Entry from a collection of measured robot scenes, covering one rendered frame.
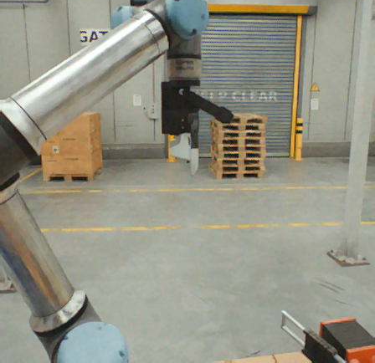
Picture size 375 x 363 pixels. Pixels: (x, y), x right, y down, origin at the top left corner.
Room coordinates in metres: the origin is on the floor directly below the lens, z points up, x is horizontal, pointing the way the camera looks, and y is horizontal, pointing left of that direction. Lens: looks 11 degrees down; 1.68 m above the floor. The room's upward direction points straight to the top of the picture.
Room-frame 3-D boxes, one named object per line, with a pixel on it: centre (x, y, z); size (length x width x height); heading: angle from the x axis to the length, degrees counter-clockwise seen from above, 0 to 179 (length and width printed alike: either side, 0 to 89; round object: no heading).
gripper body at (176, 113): (0.78, 0.01, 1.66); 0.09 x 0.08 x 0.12; 93
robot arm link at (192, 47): (0.78, 0.01, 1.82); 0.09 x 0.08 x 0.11; 123
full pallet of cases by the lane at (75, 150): (7.49, 2.47, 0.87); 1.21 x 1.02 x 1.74; 3
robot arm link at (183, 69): (0.78, 0.01, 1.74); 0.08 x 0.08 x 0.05
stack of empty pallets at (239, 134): (7.81, -1.12, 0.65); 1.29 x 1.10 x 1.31; 3
